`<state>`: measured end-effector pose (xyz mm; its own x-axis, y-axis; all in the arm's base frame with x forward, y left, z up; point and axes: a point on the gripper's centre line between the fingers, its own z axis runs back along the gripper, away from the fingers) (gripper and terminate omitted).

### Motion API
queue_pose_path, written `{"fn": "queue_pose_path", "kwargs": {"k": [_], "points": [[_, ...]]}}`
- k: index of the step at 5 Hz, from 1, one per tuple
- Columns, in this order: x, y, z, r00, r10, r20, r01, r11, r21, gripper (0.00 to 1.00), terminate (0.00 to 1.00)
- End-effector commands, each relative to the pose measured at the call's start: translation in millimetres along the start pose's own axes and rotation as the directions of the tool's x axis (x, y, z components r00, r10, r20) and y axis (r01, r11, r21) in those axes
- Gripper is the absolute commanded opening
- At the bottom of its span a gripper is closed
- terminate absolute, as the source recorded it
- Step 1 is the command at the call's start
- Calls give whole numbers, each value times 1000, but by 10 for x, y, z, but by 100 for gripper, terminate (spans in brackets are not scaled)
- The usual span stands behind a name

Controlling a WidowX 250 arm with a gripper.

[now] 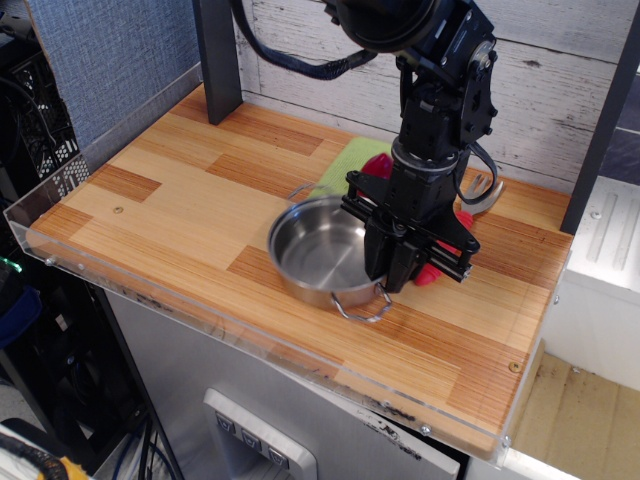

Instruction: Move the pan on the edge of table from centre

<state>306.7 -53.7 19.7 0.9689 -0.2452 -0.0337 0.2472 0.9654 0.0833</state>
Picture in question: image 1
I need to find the stainless steel pot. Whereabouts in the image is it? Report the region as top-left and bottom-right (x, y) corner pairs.
(267, 183), (393, 324)

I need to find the dark grey right post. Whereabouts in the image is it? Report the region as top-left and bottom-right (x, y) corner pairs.
(560, 8), (639, 235)

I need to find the white plastic block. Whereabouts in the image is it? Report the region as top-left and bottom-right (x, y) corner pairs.
(541, 177), (639, 390)

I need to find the green folded towel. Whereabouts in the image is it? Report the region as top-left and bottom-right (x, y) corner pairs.
(308, 137), (391, 198)

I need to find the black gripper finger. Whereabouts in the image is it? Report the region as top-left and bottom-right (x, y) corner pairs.
(364, 222), (395, 280)
(385, 242), (425, 293)

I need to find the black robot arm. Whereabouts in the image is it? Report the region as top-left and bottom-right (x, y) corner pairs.
(326, 1), (497, 293)

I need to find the black braided cable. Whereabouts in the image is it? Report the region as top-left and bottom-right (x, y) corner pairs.
(227, 0), (379, 81)

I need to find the blue fabric panel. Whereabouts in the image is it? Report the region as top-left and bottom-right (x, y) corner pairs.
(26, 1), (201, 150)

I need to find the fork with red handle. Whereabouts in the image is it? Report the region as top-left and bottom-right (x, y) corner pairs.
(413, 174), (504, 286)

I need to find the silver toy fridge cabinet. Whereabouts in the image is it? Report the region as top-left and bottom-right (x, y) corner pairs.
(106, 293), (469, 479)

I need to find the red plastic strawberry toy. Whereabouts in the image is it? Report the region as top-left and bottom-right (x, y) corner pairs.
(361, 152), (394, 179)

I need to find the clear acrylic table guard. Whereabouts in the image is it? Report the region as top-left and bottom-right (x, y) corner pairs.
(2, 67), (576, 469)

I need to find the dark grey post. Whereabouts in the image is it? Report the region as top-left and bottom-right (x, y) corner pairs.
(192, 0), (243, 125)
(560, 8), (639, 235)

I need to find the black plastic crate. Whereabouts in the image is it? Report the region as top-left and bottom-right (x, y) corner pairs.
(6, 53), (79, 178)

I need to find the yellow object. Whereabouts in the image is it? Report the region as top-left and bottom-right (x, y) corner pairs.
(49, 457), (90, 480)

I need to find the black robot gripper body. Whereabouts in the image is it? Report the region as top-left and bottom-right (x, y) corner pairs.
(342, 159), (480, 282)

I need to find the dark grey left post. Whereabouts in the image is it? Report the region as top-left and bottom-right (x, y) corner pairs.
(192, 0), (243, 125)

